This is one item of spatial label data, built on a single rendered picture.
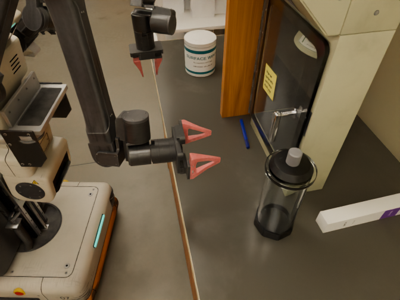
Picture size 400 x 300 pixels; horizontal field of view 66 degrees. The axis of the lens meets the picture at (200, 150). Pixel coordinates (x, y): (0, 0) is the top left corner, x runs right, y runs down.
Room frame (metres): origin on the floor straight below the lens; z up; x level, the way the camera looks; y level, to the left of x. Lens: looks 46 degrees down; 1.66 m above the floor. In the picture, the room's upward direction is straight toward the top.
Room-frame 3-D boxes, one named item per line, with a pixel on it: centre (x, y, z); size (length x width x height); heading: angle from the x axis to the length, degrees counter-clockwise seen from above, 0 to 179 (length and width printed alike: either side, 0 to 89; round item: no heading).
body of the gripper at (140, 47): (0.90, 0.17, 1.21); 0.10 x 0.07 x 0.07; 103
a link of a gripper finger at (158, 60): (0.90, 0.16, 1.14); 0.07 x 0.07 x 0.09; 13
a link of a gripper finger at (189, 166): (0.48, 0.00, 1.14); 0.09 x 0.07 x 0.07; 101
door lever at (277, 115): (0.56, -0.20, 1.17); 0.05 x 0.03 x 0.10; 102
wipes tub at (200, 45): (1.19, 0.00, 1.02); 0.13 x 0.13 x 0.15
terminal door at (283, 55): (0.67, -0.20, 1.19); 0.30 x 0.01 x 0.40; 12
